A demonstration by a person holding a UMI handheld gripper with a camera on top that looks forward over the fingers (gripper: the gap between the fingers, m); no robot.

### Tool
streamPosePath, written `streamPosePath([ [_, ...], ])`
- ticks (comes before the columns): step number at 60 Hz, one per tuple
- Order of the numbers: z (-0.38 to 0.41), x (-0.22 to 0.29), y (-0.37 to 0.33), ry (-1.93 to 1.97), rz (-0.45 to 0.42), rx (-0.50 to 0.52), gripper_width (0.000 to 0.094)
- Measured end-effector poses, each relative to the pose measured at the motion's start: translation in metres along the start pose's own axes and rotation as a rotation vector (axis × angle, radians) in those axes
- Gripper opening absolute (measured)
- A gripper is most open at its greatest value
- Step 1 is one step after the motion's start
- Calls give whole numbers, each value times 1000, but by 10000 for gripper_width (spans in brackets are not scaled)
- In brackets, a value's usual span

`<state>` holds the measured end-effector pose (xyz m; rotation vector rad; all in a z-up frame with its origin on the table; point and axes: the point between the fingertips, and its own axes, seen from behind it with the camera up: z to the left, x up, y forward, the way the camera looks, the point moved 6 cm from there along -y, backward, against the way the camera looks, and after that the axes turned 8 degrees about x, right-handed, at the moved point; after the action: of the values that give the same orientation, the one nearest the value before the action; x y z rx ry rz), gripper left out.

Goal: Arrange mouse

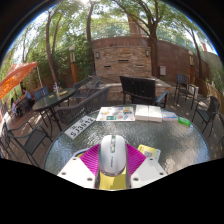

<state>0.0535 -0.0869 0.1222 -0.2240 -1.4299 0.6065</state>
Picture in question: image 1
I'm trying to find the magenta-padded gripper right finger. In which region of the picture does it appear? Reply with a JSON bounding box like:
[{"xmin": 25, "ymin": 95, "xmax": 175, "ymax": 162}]
[{"xmin": 125, "ymin": 143, "xmax": 169, "ymax": 189}]

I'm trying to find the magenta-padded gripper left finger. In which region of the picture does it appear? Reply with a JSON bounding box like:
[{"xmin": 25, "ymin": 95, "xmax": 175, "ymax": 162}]
[{"xmin": 57, "ymin": 143, "xmax": 101, "ymax": 189}]

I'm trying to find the white computer mouse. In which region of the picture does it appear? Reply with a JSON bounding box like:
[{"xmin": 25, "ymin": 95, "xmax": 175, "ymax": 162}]
[{"xmin": 98, "ymin": 134, "xmax": 128, "ymax": 177}]

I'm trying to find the yellow bird-shaped mouse pad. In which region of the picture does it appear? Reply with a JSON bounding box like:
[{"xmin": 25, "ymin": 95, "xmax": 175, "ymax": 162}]
[{"xmin": 74, "ymin": 149, "xmax": 128, "ymax": 191}]

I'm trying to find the white license plate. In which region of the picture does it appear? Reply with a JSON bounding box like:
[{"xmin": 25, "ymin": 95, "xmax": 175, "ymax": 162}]
[{"xmin": 63, "ymin": 114, "xmax": 97, "ymax": 140}]

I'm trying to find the white flat box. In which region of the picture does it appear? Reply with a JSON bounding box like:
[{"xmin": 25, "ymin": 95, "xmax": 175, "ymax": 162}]
[{"xmin": 134, "ymin": 104, "xmax": 163, "ymax": 123}]

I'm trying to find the thin white book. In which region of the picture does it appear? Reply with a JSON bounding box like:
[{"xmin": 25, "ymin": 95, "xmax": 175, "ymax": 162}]
[{"xmin": 161, "ymin": 110, "xmax": 179, "ymax": 122}]

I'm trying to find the green plastic bottle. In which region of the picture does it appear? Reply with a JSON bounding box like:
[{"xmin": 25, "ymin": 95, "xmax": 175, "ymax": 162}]
[{"xmin": 177, "ymin": 116, "xmax": 192, "ymax": 128}]

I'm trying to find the dark wicker chair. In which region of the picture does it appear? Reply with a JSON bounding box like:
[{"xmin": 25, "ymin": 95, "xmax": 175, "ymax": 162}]
[{"xmin": 54, "ymin": 86, "xmax": 110, "ymax": 126}]

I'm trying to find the colourful printed leaflet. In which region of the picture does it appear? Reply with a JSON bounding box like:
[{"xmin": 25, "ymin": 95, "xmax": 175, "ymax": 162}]
[{"xmin": 95, "ymin": 105, "xmax": 136, "ymax": 123}]

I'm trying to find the dark round table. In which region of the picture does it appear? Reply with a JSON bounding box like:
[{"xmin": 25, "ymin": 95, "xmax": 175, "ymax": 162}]
[{"xmin": 32, "ymin": 87, "xmax": 77, "ymax": 133}]

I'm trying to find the black slatted armchair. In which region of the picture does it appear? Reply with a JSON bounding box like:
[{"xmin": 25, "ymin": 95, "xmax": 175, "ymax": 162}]
[{"xmin": 119, "ymin": 75, "xmax": 170, "ymax": 108}]

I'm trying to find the blue chair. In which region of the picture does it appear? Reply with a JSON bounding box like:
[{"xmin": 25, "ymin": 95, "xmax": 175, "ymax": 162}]
[{"xmin": 33, "ymin": 86, "xmax": 50, "ymax": 103}]

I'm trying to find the person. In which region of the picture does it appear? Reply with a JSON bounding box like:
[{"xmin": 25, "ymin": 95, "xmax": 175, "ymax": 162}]
[{"xmin": 19, "ymin": 87, "xmax": 33, "ymax": 103}]

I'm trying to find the white bag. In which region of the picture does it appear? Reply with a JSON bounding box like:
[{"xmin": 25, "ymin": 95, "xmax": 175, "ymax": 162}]
[{"xmin": 190, "ymin": 84, "xmax": 199, "ymax": 99}]

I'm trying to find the wooden slat fence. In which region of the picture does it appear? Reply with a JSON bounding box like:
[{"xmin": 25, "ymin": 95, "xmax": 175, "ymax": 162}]
[{"xmin": 203, "ymin": 79, "xmax": 224, "ymax": 104}]

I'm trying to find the orange canopy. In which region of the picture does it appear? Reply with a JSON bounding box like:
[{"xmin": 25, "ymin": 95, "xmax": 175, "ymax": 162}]
[{"xmin": 0, "ymin": 61, "xmax": 39, "ymax": 101}]

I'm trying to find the large brown-trunk tree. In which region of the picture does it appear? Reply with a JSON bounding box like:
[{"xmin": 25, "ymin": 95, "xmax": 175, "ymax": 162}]
[{"xmin": 111, "ymin": 0, "xmax": 174, "ymax": 79}]

